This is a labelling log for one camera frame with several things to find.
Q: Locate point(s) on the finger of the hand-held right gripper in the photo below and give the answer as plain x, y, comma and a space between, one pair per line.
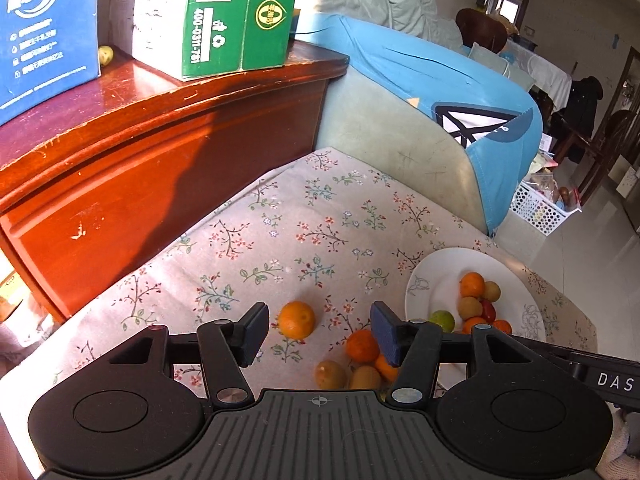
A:
550, 351

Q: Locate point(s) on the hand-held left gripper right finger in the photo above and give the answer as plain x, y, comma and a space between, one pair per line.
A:
385, 334

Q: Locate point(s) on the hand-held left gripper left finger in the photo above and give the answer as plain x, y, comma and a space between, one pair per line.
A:
257, 329

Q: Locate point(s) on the deep orange mandarin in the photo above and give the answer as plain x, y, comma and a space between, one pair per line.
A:
362, 346

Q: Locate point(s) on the small orange mandarin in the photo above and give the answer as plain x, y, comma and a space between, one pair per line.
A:
386, 369

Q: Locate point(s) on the large round orange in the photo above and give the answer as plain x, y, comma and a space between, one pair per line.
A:
296, 319

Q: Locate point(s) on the brown kiwi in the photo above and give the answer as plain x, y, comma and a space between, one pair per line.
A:
330, 374
364, 378

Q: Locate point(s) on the white plate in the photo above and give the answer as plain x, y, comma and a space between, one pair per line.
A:
450, 272

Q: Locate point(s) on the green lime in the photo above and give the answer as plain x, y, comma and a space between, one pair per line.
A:
442, 320

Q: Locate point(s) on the red fruit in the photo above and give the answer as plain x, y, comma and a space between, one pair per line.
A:
488, 310

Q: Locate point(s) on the tan round fruit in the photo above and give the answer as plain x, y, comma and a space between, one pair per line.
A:
491, 290
469, 307

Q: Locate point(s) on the floral cloth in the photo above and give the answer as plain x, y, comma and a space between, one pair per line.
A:
300, 210

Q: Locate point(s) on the white perforated basket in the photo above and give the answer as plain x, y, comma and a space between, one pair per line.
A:
537, 212

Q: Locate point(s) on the brown wooden chair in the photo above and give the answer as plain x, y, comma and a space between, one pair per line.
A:
607, 145

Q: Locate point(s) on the red wooden cabinet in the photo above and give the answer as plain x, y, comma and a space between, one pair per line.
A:
125, 160

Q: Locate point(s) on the black coat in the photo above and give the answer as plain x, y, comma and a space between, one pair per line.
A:
586, 102

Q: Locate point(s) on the blue cloth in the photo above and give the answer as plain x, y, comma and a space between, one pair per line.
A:
450, 80

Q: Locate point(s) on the table with white cloth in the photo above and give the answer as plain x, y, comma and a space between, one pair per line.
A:
545, 70

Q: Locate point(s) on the pale cushion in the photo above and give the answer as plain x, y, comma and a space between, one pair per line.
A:
500, 65

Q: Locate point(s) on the small yellow fruit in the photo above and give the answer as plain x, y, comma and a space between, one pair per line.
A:
105, 55

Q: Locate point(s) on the green cardboard box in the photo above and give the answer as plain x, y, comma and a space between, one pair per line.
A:
235, 15

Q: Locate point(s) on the dark wooden chair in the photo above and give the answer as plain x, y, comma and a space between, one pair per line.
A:
480, 27

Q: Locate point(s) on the pale green blanket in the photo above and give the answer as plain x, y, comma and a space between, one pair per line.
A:
400, 5

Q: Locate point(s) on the window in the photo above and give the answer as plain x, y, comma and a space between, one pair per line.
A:
510, 2

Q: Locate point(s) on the blue cardboard box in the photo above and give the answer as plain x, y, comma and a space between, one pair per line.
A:
45, 30

